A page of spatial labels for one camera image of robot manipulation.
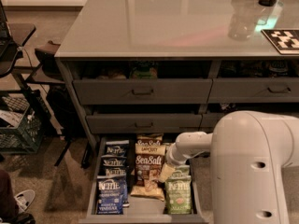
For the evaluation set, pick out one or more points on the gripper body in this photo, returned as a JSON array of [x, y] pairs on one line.
[[173, 157]]

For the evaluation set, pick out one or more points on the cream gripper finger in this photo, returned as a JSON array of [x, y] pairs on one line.
[[166, 172]]

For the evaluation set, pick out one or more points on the brown sea salt chip bag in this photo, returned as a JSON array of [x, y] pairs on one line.
[[147, 173]]

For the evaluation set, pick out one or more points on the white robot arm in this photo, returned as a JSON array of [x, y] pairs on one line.
[[248, 150]]

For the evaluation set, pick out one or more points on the front green kettle chip bag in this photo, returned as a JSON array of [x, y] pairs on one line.
[[178, 195]]

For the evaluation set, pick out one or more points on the rear brown chip bag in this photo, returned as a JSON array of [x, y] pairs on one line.
[[154, 139]]

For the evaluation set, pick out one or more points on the open bottom left drawer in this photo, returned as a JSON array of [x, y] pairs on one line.
[[140, 210]]

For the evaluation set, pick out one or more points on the blue kettle chip bag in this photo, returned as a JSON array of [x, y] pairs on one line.
[[117, 148], [109, 195], [122, 172], [114, 161]]

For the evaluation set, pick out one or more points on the front blue kettle chip bag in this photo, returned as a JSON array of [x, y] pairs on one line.
[[109, 195]]

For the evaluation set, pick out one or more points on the rear blue kettle chip bag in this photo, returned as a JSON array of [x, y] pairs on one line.
[[117, 148]]

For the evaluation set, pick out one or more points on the top left drawer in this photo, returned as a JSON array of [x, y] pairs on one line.
[[178, 82]]

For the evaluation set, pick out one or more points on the middle left drawer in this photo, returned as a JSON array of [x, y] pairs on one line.
[[144, 119]]

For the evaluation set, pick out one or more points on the green bag in top drawer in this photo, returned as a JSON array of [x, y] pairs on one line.
[[143, 70]]

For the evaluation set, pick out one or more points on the grey cabinet counter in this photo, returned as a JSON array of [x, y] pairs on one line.
[[170, 30]]

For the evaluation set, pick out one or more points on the top right drawer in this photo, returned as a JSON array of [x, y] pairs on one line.
[[254, 81]]

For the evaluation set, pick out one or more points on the white sneaker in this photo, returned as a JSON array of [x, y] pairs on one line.
[[24, 199]]

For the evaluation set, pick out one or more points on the dark stool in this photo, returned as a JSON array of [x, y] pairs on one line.
[[58, 97]]

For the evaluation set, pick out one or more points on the green plastic crate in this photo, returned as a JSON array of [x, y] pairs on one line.
[[21, 129]]

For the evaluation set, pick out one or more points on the black white fiducial marker board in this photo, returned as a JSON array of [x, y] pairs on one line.
[[285, 41]]

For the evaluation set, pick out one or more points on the person leg dark trousers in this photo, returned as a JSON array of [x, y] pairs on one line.
[[8, 206]]

